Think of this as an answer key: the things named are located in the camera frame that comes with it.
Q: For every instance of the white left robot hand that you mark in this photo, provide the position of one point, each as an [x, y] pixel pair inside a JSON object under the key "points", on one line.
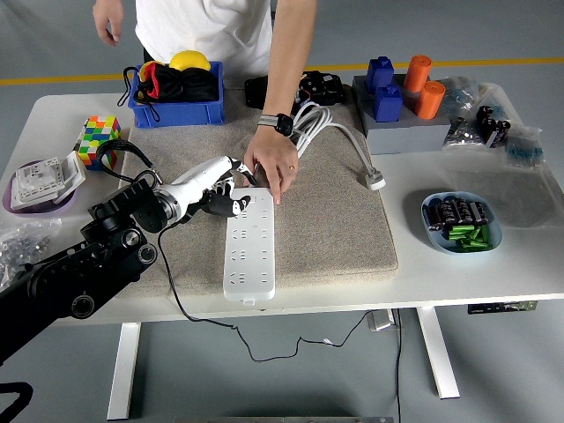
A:
{"points": [[198, 185]]}

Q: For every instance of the person's right hand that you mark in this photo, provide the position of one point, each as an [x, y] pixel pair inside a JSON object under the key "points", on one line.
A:
{"points": [[108, 22]]}

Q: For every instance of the person's left hand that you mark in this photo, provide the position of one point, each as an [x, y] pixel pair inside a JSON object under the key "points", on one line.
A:
{"points": [[273, 154]]}

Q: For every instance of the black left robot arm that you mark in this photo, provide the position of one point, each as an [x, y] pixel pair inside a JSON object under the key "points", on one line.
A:
{"points": [[88, 273]]}

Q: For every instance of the person's left forearm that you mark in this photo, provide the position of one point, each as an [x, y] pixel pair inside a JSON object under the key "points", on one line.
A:
{"points": [[286, 57]]}

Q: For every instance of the black wristwatch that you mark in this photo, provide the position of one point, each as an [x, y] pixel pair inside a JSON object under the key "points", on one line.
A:
{"points": [[282, 123]]}

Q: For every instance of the blue plastic bin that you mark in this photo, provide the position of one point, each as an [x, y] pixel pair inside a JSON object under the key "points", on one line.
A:
{"points": [[176, 114]]}

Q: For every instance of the grey-brown mat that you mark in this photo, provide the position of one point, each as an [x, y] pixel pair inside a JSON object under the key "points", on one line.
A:
{"points": [[330, 220]]}

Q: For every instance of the yellow ball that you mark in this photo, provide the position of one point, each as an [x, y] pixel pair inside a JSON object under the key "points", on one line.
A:
{"points": [[189, 59]]}

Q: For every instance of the person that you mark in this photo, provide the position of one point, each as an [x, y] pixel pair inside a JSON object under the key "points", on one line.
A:
{"points": [[198, 26]]}

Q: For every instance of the multicoloured puzzle cube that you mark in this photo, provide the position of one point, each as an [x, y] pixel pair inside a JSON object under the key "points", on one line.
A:
{"points": [[99, 136]]}

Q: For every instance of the blue peg block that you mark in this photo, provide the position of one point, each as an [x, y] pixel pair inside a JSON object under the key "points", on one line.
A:
{"points": [[388, 106], [379, 75]]}

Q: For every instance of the grey block base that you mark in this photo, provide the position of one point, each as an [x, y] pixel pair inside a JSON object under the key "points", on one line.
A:
{"points": [[405, 136]]}

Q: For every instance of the orange cylinder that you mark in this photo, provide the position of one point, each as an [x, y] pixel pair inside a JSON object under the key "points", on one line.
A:
{"points": [[429, 99], [417, 72]]}

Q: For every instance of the black battery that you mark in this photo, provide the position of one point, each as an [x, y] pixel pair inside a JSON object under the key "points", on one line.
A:
{"points": [[479, 212], [456, 210], [466, 210], [445, 211], [432, 217]]}

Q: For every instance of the clear bag of small nuts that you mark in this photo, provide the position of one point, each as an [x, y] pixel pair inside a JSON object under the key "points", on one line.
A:
{"points": [[26, 244]]}

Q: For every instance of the light blue dish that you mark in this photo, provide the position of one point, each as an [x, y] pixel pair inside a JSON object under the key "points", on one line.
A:
{"points": [[436, 244]]}

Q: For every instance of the clear bag of metal screws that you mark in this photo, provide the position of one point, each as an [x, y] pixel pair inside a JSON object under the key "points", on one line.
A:
{"points": [[462, 134]]}

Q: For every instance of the clear bag of blue parts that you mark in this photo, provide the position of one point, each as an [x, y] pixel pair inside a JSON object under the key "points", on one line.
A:
{"points": [[460, 94], [524, 150]]}

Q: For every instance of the green battery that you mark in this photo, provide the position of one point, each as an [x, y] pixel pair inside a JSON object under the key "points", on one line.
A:
{"points": [[486, 235], [477, 233], [471, 246], [458, 232]]}

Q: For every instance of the white table leg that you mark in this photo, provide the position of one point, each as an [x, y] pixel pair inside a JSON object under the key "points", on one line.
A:
{"points": [[123, 374], [436, 352]]}

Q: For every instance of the bag of black capacitors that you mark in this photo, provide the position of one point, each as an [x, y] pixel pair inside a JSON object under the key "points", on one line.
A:
{"points": [[493, 125]]}

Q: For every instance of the large empty clear bag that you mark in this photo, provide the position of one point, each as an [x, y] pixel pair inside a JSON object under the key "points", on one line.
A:
{"points": [[506, 189]]}

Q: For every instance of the black table control panel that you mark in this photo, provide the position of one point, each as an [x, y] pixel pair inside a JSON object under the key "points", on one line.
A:
{"points": [[484, 309]]}

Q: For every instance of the black robot body part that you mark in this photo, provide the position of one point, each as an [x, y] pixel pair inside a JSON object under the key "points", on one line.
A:
{"points": [[26, 392]]}

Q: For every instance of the grey metal bracket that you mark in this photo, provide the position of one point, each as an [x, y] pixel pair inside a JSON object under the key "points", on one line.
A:
{"points": [[381, 321]]}

